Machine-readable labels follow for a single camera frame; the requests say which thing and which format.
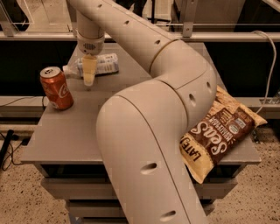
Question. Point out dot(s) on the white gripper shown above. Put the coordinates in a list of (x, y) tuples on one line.
[(90, 46)]

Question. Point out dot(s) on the clear plastic water bottle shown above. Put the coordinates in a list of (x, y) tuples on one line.
[(106, 64)]

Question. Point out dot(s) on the metal railing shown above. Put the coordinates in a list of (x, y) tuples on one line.
[(69, 32)]

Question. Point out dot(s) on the grey drawer cabinet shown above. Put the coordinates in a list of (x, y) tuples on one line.
[(64, 149)]

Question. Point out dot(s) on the red soda can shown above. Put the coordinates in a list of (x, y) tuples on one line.
[(55, 86)]

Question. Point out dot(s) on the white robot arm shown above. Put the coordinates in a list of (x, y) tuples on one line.
[(138, 130)]

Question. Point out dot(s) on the brown yellow chip bag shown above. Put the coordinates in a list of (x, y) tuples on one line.
[(226, 124)]

